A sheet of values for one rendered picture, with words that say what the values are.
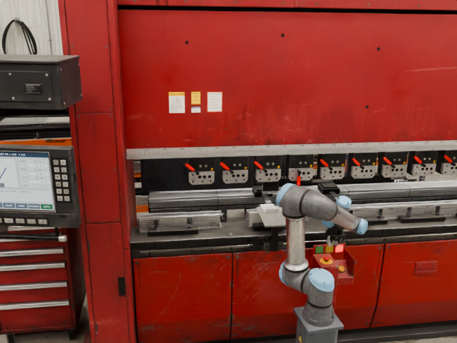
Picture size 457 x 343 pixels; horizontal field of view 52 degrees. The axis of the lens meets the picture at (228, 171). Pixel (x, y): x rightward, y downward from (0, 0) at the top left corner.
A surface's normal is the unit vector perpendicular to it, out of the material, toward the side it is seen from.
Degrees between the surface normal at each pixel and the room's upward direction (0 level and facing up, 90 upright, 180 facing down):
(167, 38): 90
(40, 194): 90
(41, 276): 90
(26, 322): 90
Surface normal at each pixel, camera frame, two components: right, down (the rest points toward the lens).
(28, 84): -0.05, 0.33
